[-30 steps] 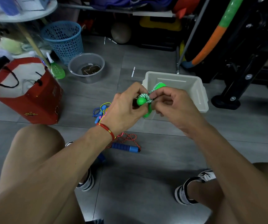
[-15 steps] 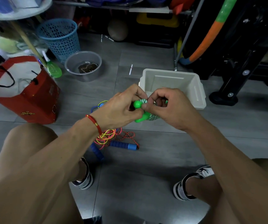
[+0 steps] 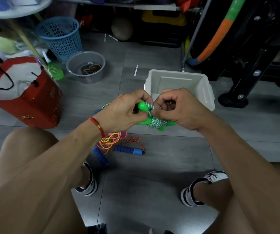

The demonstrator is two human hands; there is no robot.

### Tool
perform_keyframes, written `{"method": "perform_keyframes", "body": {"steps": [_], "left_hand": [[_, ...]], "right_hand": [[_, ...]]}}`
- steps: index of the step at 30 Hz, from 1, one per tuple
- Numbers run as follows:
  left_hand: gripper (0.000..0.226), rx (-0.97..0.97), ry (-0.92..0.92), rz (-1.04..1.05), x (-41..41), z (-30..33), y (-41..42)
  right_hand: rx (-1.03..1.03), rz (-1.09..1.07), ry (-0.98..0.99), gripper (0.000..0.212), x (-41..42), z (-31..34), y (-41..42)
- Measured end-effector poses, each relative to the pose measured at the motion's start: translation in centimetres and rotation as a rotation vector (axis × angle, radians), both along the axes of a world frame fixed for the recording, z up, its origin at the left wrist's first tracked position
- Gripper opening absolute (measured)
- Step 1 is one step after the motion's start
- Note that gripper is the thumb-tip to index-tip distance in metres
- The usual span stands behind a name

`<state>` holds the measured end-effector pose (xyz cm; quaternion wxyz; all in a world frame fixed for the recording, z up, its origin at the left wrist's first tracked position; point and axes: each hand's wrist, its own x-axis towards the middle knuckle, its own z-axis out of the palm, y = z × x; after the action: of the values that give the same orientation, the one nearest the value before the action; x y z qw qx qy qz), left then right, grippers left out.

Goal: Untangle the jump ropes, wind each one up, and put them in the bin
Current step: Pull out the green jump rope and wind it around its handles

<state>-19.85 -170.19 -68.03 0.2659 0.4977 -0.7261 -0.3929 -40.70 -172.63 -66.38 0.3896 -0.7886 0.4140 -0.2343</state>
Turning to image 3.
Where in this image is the person's left hand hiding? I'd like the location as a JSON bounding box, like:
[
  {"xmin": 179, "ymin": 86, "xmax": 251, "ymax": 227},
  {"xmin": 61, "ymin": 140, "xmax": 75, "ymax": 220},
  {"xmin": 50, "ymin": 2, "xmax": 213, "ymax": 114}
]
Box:
[{"xmin": 94, "ymin": 89, "xmax": 154, "ymax": 139}]

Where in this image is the person's right hand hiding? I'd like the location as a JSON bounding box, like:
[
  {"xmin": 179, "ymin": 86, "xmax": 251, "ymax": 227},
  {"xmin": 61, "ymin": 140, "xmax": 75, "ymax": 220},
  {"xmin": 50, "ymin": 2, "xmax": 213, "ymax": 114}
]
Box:
[{"xmin": 151, "ymin": 87, "xmax": 215, "ymax": 132}]

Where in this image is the pile of jump ropes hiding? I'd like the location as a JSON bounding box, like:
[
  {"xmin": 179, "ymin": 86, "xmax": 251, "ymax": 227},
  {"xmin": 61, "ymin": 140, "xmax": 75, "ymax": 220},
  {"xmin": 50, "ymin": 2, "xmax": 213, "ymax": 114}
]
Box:
[{"xmin": 94, "ymin": 103, "xmax": 128, "ymax": 155}]

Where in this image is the grey plastic storage bin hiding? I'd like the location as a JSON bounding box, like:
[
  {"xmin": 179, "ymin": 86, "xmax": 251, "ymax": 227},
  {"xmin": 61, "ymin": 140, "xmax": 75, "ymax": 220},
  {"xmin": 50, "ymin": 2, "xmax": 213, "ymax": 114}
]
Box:
[{"xmin": 144, "ymin": 69, "xmax": 215, "ymax": 112}]

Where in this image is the green braided jump rope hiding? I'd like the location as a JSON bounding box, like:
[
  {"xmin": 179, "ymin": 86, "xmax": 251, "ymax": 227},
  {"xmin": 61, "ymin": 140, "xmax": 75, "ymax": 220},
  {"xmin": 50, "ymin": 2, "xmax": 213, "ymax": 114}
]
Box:
[{"xmin": 136, "ymin": 101, "xmax": 177, "ymax": 131}]

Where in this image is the blue foam handle skipping rope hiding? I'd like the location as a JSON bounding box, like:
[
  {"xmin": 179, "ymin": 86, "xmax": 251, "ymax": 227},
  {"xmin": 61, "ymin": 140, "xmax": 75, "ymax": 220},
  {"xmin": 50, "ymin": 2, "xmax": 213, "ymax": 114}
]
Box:
[{"xmin": 92, "ymin": 135, "xmax": 146, "ymax": 166}]

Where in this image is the person's left forearm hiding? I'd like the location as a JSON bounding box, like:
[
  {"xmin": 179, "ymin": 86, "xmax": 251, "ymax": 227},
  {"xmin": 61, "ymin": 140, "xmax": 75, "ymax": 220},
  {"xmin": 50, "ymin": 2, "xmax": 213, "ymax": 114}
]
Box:
[{"xmin": 0, "ymin": 119, "xmax": 105, "ymax": 234}]

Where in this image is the person's right forearm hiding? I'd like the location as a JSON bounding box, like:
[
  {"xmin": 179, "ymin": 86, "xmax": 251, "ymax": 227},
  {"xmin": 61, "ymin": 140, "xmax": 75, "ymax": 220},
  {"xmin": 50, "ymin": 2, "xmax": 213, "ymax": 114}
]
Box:
[{"xmin": 198, "ymin": 114, "xmax": 280, "ymax": 234}]

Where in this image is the person's left shoe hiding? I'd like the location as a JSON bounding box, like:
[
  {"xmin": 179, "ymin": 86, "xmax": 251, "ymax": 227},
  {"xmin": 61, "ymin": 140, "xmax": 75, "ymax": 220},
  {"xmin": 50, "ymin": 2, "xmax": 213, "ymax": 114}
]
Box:
[{"xmin": 74, "ymin": 161, "xmax": 98, "ymax": 197}]

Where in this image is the person's shoe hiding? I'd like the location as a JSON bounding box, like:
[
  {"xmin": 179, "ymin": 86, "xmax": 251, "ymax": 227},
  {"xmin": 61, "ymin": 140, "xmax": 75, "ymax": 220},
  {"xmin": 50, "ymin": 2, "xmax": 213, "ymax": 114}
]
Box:
[
  {"xmin": 74, "ymin": 161, "xmax": 98, "ymax": 197},
  {"xmin": 180, "ymin": 170, "xmax": 229, "ymax": 207}
]

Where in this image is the person's right leg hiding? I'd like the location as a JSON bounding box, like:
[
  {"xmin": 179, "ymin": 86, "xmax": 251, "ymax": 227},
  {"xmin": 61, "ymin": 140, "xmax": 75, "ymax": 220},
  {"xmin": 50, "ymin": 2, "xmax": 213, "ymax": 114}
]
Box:
[{"xmin": 193, "ymin": 162, "xmax": 280, "ymax": 234}]

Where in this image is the person's leg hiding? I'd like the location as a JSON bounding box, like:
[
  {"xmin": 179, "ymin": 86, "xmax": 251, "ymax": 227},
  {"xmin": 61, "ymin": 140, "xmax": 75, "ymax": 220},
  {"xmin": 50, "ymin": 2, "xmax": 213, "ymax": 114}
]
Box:
[
  {"xmin": 193, "ymin": 162, "xmax": 280, "ymax": 234},
  {"xmin": 0, "ymin": 127, "xmax": 92, "ymax": 234}
]

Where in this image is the person's right shoe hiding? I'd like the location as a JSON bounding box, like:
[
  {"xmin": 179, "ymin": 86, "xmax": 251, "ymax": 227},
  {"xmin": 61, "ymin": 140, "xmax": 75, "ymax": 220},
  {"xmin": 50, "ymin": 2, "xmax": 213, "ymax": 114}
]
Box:
[{"xmin": 180, "ymin": 170, "xmax": 229, "ymax": 207}]

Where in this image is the person's left leg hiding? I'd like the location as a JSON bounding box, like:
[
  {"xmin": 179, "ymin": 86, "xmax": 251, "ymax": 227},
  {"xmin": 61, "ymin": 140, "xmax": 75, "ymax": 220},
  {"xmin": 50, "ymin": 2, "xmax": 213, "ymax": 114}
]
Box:
[{"xmin": 0, "ymin": 127, "xmax": 92, "ymax": 234}]

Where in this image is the grey plastic basin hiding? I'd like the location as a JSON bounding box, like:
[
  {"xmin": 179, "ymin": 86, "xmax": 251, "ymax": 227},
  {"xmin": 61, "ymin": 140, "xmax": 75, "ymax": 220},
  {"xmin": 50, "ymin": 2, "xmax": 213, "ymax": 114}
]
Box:
[{"xmin": 66, "ymin": 51, "xmax": 106, "ymax": 84}]

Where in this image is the multicoloured hula hoop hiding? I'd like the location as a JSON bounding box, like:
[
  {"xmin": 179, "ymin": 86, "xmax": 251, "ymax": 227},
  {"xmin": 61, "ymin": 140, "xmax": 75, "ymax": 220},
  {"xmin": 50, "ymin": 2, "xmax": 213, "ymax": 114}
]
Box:
[{"xmin": 186, "ymin": 0, "xmax": 247, "ymax": 66}]

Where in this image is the black weight machine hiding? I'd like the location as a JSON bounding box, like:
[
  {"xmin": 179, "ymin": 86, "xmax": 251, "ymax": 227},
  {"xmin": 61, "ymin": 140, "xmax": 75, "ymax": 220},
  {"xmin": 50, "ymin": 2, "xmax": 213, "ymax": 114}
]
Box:
[{"xmin": 191, "ymin": 0, "xmax": 280, "ymax": 109}]

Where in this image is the green spray bottle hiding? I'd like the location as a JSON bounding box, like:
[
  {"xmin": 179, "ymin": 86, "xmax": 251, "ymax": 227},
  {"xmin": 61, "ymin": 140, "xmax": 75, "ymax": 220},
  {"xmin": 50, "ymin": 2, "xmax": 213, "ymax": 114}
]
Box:
[{"xmin": 42, "ymin": 51, "xmax": 64, "ymax": 80}]

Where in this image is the red paper bag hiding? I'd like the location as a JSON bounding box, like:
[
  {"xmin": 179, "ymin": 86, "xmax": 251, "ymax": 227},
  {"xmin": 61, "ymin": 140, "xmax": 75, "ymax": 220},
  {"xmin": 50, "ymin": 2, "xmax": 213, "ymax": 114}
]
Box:
[{"xmin": 0, "ymin": 56, "xmax": 62, "ymax": 129}]

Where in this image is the brown ball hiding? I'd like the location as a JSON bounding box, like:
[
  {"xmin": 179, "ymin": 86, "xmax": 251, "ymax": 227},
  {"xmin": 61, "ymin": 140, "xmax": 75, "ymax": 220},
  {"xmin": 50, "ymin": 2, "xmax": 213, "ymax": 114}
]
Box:
[{"xmin": 110, "ymin": 17, "xmax": 134, "ymax": 41}]

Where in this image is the blue mesh wastebasket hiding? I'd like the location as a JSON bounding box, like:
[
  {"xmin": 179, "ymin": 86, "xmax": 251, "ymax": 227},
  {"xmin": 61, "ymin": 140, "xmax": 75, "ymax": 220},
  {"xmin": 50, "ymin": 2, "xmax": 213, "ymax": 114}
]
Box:
[{"xmin": 35, "ymin": 16, "xmax": 83, "ymax": 65}]

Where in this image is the yellow flat board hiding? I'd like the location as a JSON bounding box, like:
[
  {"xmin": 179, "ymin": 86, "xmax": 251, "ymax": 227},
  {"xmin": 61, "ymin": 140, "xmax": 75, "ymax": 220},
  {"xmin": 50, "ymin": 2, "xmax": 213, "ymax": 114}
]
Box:
[{"xmin": 142, "ymin": 10, "xmax": 187, "ymax": 26}]

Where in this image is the orange red fabric bag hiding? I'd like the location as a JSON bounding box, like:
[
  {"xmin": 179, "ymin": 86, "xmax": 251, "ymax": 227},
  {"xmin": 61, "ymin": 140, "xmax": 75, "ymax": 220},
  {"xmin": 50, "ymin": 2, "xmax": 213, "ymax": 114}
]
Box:
[{"xmin": 176, "ymin": 0, "xmax": 204, "ymax": 12}]

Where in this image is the clear plastic bag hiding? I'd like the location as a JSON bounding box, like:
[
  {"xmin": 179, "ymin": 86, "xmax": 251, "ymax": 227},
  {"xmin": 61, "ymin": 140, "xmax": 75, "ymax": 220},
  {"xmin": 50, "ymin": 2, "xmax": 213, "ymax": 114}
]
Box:
[{"xmin": 0, "ymin": 19, "xmax": 48, "ymax": 59}]

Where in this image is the white oval side table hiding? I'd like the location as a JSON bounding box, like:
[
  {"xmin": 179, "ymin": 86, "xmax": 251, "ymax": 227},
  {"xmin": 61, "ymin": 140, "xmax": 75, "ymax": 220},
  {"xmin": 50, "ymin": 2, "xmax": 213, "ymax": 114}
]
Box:
[{"xmin": 0, "ymin": 0, "xmax": 53, "ymax": 69}]

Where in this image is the red string bracelet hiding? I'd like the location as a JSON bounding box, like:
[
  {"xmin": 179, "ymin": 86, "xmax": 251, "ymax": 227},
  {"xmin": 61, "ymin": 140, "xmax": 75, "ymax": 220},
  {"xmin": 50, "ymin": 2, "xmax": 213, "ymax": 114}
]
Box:
[{"xmin": 87, "ymin": 117, "xmax": 106, "ymax": 139}]

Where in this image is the brown tangled strap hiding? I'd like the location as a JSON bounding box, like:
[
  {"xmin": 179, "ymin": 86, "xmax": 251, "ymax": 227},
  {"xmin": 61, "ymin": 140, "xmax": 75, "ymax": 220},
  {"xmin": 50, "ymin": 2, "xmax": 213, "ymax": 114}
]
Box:
[{"xmin": 80, "ymin": 62, "xmax": 102, "ymax": 75}]

